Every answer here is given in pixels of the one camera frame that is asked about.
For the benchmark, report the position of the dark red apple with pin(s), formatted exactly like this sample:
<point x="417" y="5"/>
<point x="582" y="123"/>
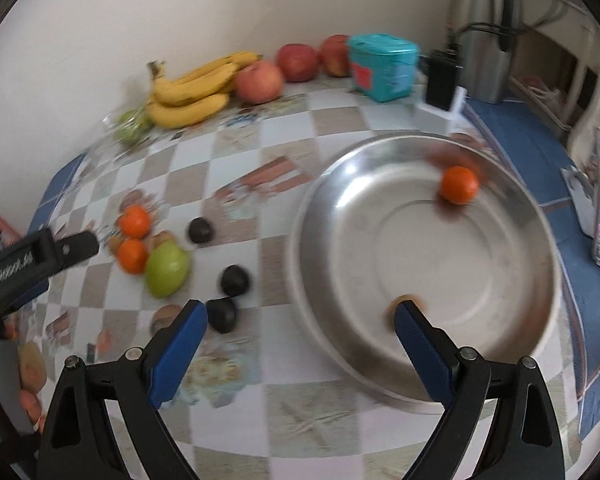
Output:
<point x="335" y="55"/>
<point x="297" y="62"/>

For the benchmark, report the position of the steel kettle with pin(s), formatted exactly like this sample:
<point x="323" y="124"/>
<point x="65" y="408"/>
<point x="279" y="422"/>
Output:
<point x="485" y="60"/>

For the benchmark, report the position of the dark purple plum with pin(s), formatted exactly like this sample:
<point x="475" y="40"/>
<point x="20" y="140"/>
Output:
<point x="200" y="231"/>
<point x="236" y="281"/>
<point x="222" y="315"/>

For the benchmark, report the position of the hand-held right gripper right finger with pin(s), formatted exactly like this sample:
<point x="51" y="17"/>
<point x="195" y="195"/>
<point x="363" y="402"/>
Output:
<point x="420" y="340"/>

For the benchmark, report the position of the white power strip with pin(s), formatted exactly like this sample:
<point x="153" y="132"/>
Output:
<point x="437" y="117"/>

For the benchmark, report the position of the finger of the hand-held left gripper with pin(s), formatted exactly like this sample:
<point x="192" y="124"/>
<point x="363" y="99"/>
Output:
<point x="77" y="248"/>

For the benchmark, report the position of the bag of small green fruits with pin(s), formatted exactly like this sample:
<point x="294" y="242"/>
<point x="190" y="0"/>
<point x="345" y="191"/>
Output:
<point x="130" y="127"/>

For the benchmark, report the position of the white wooden chair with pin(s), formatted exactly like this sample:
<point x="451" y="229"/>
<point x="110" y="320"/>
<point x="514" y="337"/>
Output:
<point x="580" y="60"/>

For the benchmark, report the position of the round steel basin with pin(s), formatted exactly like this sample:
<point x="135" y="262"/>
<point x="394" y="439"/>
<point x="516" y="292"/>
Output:
<point x="430" y="280"/>

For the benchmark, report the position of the brown kiwi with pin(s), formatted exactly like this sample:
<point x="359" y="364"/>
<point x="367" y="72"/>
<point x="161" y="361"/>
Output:
<point x="402" y="305"/>

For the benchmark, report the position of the yellow banana bunch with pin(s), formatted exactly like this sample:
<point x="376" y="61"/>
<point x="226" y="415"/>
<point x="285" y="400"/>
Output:
<point x="190" y="92"/>

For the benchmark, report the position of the black power adapter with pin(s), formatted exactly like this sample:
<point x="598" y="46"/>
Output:
<point x="442" y="80"/>

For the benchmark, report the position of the teal toy camera box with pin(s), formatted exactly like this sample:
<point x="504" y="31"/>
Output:
<point x="382" y="67"/>

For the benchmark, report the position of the blue cloth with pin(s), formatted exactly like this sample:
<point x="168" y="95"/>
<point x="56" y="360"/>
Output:
<point x="525" y="140"/>

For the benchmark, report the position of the green apple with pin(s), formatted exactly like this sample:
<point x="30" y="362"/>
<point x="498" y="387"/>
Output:
<point x="166" y="270"/>

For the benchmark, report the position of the checkered printed tablecloth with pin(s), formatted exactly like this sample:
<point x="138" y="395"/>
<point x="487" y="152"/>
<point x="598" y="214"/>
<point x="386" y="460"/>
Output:
<point x="260" y="160"/>

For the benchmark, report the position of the large pale red apple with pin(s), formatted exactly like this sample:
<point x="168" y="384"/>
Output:
<point x="260" y="82"/>

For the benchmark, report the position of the orange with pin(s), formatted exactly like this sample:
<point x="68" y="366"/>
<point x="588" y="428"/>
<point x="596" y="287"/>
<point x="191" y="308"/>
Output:
<point x="131" y="256"/>
<point x="459" y="185"/>
<point x="135" y="221"/>

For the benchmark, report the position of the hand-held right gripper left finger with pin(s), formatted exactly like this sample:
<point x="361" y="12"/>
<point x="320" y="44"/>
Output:
<point x="180" y="345"/>

